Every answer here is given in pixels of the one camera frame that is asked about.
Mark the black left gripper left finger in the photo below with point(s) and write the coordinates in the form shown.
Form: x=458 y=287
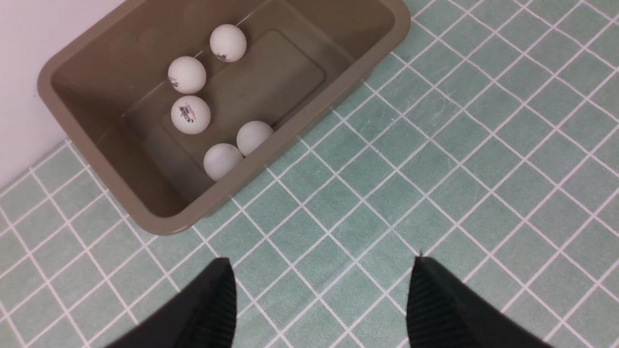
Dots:
x=203 y=315

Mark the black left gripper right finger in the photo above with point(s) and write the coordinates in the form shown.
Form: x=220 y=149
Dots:
x=442 y=312

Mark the white table-tennis ball plain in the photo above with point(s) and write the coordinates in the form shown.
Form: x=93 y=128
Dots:
x=220 y=159

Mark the white table-tennis ball with logo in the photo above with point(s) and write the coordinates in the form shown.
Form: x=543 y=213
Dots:
x=190 y=115

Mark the green checkered tablecloth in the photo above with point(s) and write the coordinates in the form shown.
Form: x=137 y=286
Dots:
x=488 y=139

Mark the olive plastic bin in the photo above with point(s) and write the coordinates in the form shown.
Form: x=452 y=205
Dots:
x=108 y=90

